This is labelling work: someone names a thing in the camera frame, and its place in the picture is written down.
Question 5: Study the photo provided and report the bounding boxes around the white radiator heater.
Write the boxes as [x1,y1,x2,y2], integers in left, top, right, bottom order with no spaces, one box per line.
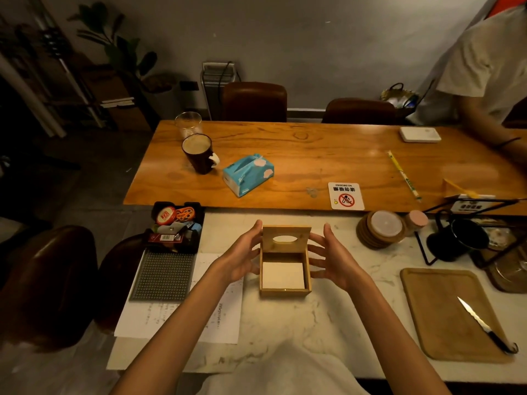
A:
[200,61,238,121]

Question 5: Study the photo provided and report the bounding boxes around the white paper sheet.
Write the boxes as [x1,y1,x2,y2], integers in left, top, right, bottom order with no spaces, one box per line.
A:
[114,252,245,345]

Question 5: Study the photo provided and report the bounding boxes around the grey rubber bar mat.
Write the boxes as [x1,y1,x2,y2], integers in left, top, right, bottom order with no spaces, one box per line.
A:
[129,248,198,302]

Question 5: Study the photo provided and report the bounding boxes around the stack of white napkins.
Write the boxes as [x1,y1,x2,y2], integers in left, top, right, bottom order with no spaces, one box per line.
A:
[262,262,305,290]

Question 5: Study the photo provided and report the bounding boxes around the dark mug with coffee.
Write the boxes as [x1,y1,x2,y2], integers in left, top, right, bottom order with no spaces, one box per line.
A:
[181,133,220,175]

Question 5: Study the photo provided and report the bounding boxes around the dark wooden shelf unit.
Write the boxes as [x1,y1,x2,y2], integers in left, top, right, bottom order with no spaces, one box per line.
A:
[0,0,162,138]

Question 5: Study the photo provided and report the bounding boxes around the another person's forearm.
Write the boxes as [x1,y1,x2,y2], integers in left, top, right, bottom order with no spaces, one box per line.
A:
[458,94,527,170]

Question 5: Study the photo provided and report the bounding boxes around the green potted plant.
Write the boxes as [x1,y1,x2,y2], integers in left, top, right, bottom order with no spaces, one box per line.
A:
[67,1,178,132]

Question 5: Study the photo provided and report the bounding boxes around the white no-smoking sign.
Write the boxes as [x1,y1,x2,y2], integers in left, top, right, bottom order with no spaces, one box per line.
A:
[328,182,366,211]

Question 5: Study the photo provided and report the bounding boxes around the person's right hand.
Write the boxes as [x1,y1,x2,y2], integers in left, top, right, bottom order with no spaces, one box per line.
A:
[307,223,372,293]

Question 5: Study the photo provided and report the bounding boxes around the brown leather chair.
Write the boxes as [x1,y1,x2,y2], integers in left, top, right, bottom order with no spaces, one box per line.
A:
[221,81,288,123]
[94,233,150,334]
[0,225,99,351]
[321,98,398,125]

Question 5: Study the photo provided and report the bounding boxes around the pink-lidded jar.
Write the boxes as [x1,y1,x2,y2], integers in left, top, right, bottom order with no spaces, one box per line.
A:
[405,210,429,236]

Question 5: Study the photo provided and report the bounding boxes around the stack of wooden coasters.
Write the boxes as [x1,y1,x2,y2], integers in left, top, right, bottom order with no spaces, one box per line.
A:
[356,210,408,250]

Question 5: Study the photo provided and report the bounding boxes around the black-handled serrated knife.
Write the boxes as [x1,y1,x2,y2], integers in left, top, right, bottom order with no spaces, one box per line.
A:
[457,296,519,355]

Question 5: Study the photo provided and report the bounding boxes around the clear drinking glass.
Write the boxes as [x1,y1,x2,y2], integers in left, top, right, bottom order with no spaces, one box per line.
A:
[175,112,203,140]

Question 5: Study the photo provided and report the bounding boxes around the blue tissue pack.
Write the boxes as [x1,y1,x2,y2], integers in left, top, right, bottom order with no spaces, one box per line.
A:
[223,154,275,198]

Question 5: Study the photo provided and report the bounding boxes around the person's left forearm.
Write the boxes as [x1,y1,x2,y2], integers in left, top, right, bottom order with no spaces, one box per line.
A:
[110,265,234,395]

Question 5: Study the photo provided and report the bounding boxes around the wooden table card holder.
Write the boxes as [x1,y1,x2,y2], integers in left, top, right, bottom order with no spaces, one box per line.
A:
[442,177,497,215]

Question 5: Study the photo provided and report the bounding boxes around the person's white shirt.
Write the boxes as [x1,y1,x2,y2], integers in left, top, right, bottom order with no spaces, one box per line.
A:
[197,340,371,395]

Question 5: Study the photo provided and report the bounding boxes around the dark red flat packet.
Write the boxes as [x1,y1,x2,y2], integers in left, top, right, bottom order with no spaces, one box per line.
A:
[148,232,184,244]

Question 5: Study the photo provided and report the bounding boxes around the black metal wire stand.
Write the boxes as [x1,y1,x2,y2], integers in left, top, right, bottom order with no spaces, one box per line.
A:
[413,197,527,269]

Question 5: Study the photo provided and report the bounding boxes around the white pole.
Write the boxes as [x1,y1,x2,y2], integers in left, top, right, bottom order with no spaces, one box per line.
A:
[0,52,67,139]

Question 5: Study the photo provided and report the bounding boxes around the stack of white books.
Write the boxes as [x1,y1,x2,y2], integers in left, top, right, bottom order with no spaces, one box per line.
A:
[100,97,136,109]

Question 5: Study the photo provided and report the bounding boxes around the white flat box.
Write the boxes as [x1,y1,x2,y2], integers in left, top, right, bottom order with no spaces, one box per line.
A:
[399,126,442,144]

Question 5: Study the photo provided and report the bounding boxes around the person's right forearm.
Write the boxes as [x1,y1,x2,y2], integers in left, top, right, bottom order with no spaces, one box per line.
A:
[349,277,452,395]

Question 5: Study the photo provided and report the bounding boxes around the paper-wrapped chopsticks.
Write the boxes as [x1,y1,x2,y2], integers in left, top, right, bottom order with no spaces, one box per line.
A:
[386,150,422,201]

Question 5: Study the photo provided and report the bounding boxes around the wooden napkin box with lid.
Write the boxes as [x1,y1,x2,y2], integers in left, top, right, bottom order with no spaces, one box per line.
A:
[259,225,313,297]

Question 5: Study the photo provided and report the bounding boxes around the black condiment tray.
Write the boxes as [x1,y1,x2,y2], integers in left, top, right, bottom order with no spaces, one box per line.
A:
[144,201,206,255]

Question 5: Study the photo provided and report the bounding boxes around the wooden cutting board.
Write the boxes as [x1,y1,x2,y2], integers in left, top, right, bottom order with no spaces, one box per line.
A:
[400,267,515,364]

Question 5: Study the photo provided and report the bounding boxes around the black cup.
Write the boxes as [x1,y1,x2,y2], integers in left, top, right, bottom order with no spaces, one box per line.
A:
[426,218,490,263]

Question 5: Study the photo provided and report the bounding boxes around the red round packet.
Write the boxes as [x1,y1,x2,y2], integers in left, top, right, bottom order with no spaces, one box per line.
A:
[156,206,177,226]

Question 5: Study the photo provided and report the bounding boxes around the woven basket bag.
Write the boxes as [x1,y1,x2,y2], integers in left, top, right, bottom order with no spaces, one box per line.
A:
[379,82,421,118]

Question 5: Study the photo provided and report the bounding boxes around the person's left hand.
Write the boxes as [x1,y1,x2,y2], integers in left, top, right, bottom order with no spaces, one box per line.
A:
[214,220,263,284]

